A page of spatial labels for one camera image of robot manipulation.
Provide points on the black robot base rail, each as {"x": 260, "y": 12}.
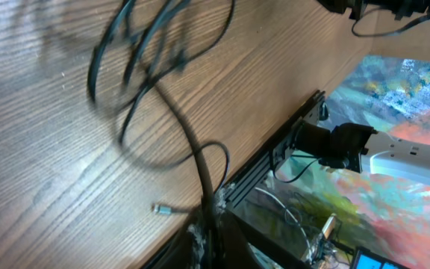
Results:
{"x": 274, "y": 152}

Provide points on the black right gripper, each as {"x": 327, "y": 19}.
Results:
{"x": 400, "y": 8}

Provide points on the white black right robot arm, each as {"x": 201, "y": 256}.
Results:
{"x": 357, "y": 147}

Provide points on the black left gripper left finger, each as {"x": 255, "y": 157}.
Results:
{"x": 189, "y": 248}

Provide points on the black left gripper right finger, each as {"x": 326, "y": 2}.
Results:
{"x": 235, "y": 237}

